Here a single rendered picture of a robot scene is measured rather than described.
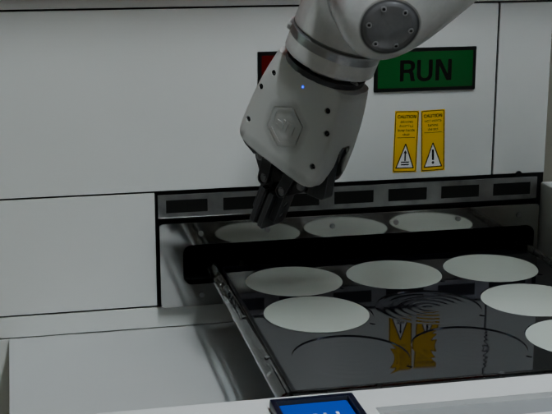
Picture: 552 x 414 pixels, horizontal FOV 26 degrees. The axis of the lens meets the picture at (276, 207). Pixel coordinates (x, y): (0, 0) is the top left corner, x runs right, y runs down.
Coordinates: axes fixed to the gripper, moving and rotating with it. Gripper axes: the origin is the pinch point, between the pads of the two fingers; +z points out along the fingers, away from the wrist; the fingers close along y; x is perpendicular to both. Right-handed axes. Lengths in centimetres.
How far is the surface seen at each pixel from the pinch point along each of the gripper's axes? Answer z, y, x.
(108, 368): 22.3, -5.8, -8.3
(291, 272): 11.0, -0.1, 9.0
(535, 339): -1.4, 26.6, 7.1
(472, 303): 2.7, 18.0, 12.4
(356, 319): 5.1, 12.6, 1.2
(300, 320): 6.6, 9.1, -2.4
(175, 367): 20.2, -1.1, -3.9
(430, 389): -9.5, 29.6, -20.8
